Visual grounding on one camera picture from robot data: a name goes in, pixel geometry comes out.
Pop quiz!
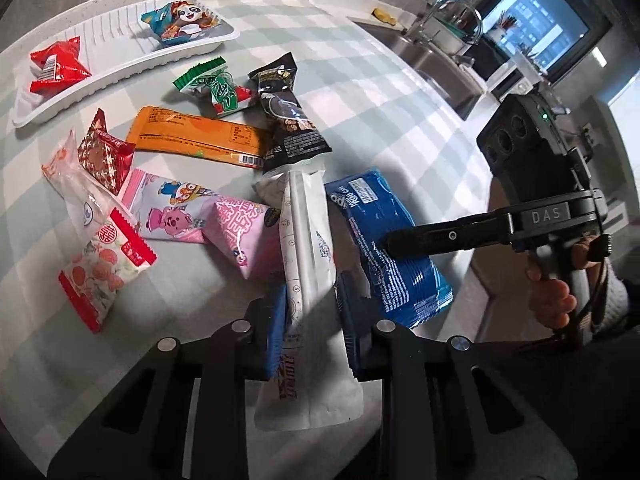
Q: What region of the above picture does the green candy packet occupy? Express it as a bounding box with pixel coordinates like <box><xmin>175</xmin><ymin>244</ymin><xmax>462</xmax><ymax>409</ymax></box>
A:
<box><xmin>172</xmin><ymin>56</ymin><xmax>258</xmax><ymax>119</ymax></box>

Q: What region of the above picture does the window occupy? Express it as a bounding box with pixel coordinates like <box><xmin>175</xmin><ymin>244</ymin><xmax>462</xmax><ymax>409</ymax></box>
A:
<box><xmin>475</xmin><ymin>0</ymin><xmax>613</xmax><ymax>83</ymax></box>

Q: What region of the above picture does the steel sink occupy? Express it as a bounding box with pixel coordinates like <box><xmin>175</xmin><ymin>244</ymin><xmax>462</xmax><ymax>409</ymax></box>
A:
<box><xmin>350</xmin><ymin>17</ymin><xmax>488</xmax><ymax>121</ymax></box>

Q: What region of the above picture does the person's right hand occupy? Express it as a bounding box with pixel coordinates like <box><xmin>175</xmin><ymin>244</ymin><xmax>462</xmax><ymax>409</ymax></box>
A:
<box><xmin>526</xmin><ymin>235</ymin><xmax>608</xmax><ymax>333</ymax></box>

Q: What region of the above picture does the white plastic tray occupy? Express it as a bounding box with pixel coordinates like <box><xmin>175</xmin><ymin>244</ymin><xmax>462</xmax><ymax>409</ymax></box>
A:
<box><xmin>11</xmin><ymin>0</ymin><xmax>240</xmax><ymax>128</ymax></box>

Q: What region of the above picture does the chrome faucet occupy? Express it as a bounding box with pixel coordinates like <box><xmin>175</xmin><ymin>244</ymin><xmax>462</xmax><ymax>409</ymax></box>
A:
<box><xmin>405</xmin><ymin>0</ymin><xmax>485</xmax><ymax>56</ymax></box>

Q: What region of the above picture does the white countertop appliance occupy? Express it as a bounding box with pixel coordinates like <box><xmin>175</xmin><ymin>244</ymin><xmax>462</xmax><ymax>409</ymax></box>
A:
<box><xmin>487</xmin><ymin>50</ymin><xmax>538</xmax><ymax>101</ymax></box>

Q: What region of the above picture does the red white peach-print packet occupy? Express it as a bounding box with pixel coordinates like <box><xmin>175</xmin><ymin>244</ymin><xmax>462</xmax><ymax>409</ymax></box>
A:
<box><xmin>58</xmin><ymin>208</ymin><xmax>158</xmax><ymax>335</ymax></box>

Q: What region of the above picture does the pink cartoon snack packet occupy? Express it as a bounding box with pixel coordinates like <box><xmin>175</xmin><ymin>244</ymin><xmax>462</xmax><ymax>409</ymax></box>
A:
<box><xmin>121</xmin><ymin>167</ymin><xmax>221</xmax><ymax>245</ymax></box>

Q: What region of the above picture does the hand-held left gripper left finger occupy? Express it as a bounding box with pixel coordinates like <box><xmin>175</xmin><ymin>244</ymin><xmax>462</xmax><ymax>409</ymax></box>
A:
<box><xmin>47</xmin><ymin>285</ymin><xmax>291</xmax><ymax>480</ymax></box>

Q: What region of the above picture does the blue cookie packet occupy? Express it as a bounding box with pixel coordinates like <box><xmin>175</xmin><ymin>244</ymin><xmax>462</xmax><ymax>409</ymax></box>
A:
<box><xmin>324</xmin><ymin>170</ymin><xmax>453</xmax><ymax>331</ymax></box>

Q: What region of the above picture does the long white snack packet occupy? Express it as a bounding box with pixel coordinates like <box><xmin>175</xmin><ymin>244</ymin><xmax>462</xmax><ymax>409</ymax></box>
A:
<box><xmin>252</xmin><ymin>157</ymin><xmax>365</xmax><ymax>433</ymax></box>

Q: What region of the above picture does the red patterned snack packet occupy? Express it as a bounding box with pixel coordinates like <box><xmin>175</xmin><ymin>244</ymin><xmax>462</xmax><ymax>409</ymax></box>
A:
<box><xmin>77</xmin><ymin>108</ymin><xmax>137</xmax><ymax>197</ymax></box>

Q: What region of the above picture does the black snack packet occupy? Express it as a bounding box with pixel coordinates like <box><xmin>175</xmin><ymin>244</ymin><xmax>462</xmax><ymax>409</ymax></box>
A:
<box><xmin>248</xmin><ymin>52</ymin><xmax>333</xmax><ymax>173</ymax></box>

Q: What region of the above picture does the white cup with utensils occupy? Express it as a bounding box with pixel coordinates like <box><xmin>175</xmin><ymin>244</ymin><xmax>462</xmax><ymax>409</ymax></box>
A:
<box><xmin>487</xmin><ymin>12</ymin><xmax>521</xmax><ymax>46</ymax></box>

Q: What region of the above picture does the orange snack bar packet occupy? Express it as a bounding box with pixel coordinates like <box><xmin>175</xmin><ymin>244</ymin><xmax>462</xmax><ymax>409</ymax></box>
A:
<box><xmin>125</xmin><ymin>106</ymin><xmax>271</xmax><ymax>170</ymax></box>

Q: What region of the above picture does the panda print snack packet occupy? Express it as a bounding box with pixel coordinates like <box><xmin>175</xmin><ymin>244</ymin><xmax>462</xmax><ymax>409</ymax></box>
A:
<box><xmin>140</xmin><ymin>1</ymin><xmax>222</xmax><ymax>48</ymax></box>

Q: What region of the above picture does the pink triangular snack packet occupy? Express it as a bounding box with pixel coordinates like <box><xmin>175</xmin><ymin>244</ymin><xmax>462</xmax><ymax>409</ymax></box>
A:
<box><xmin>200</xmin><ymin>195</ymin><xmax>283</xmax><ymax>281</ymax></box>

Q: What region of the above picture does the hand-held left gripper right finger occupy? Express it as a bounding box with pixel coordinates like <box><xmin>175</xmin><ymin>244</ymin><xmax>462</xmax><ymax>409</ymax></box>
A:
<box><xmin>336</xmin><ymin>271</ymin><xmax>578</xmax><ymax>480</ymax></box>

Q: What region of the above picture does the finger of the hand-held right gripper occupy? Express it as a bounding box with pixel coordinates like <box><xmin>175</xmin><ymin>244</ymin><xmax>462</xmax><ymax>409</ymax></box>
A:
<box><xmin>377</xmin><ymin>209</ymin><xmax>516</xmax><ymax>262</ymax></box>

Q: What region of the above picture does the person's right forearm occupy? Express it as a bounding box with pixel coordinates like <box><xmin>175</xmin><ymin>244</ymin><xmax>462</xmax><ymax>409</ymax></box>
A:
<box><xmin>592</xmin><ymin>260</ymin><xmax>632</xmax><ymax>343</ymax></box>

